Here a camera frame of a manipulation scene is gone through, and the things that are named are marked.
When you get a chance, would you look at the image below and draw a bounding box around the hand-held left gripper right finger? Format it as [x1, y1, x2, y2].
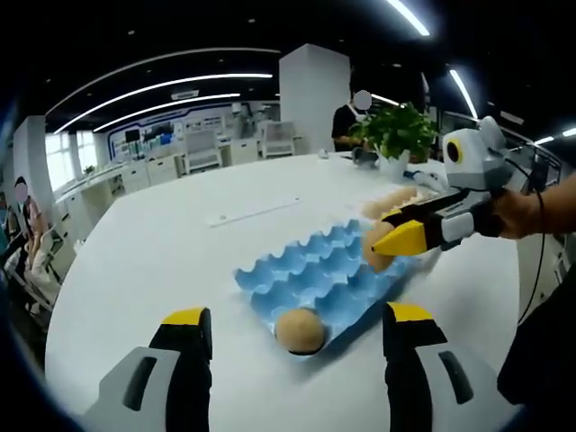
[382, 301, 526, 432]

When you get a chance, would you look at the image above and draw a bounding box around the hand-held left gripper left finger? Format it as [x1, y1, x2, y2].
[83, 306, 213, 432]

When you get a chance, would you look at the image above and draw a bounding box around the group of brown eggs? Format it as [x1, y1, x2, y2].
[362, 188, 422, 220]

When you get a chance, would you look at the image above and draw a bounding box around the single brown egg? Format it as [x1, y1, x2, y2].
[274, 308, 326, 355]
[362, 222, 400, 274]

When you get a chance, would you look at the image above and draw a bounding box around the blue egg tray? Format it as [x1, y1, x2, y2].
[233, 219, 413, 356]

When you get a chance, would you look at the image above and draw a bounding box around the person's right hand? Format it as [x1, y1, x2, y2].
[492, 187, 548, 240]

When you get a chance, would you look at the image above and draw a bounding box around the white plush toy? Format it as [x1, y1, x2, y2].
[404, 169, 446, 188]

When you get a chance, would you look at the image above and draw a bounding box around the straight ceiling light strip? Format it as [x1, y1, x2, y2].
[448, 68, 480, 121]

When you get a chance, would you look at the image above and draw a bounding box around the green potted plant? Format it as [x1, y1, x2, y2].
[349, 102, 440, 177]

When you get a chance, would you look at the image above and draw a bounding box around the grey plush toy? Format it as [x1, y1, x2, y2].
[351, 147, 379, 168]

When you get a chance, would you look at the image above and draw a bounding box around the white table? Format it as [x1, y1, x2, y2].
[44, 152, 532, 432]

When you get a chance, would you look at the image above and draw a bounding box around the person's dark clothing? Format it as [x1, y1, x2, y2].
[497, 265, 576, 409]

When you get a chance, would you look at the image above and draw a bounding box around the large curved ceiling light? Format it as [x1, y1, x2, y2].
[386, 0, 432, 37]

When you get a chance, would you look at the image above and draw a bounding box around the white mesh office chair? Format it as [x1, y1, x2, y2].
[183, 129, 222, 175]
[258, 120, 296, 158]

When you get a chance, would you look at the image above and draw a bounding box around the white low cabinet row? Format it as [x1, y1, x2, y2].
[53, 150, 185, 212]

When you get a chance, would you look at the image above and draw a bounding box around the long curved ceiling light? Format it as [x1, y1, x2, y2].
[53, 73, 275, 135]

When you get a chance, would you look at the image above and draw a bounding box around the short curved ceiling light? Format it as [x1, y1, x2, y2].
[92, 93, 242, 132]

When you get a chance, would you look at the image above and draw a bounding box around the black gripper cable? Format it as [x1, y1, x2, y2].
[506, 150, 548, 328]

